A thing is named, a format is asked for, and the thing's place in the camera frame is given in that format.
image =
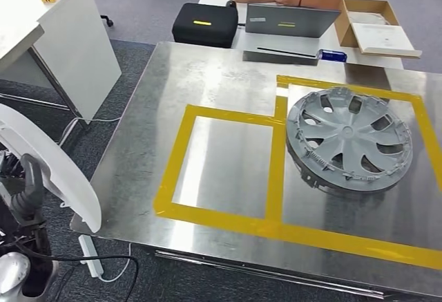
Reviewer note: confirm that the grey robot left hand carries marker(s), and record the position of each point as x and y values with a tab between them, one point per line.
29	190

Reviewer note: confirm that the white curved plastic part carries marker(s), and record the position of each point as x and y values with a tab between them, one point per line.
62	171

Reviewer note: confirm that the person's left forearm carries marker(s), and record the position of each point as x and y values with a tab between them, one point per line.
323	1

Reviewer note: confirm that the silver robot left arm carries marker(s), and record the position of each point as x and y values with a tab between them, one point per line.
13	272

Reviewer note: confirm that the stainless steel workbench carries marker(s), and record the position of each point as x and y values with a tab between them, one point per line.
224	85

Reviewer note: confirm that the yellow workbench tape marking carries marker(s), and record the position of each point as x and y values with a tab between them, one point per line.
276	176

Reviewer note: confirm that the grey laptop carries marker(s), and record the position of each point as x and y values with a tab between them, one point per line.
290	20

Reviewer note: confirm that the cardboard box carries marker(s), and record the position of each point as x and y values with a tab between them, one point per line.
342	25

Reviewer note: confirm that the black computer mouse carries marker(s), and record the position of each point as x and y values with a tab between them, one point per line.
231	3

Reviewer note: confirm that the blue cylinder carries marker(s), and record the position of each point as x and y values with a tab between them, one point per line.
331	55

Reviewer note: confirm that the white power strip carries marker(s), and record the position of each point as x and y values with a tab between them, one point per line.
90	256

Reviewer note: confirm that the black carrying case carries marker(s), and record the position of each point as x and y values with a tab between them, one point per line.
204	25

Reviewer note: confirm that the white desk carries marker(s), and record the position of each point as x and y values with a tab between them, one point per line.
75	52
372	62

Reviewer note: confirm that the white flat box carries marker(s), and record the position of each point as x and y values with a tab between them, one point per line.
383	39

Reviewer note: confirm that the grey plastic hubcap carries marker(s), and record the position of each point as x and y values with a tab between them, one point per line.
348	139

